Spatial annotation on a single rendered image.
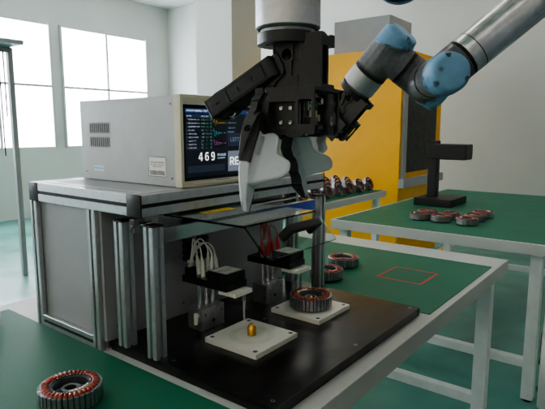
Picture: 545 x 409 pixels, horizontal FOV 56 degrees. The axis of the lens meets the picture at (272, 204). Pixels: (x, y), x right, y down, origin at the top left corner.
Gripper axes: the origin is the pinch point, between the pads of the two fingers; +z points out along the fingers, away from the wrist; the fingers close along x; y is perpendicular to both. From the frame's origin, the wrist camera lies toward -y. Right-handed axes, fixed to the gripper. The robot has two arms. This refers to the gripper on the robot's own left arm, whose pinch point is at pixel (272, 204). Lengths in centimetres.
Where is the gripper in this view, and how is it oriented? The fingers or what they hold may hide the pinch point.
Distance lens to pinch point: 62.9
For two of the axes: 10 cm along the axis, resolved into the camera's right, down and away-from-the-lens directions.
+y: 8.7, 0.7, -4.9
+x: 4.9, -1.3, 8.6
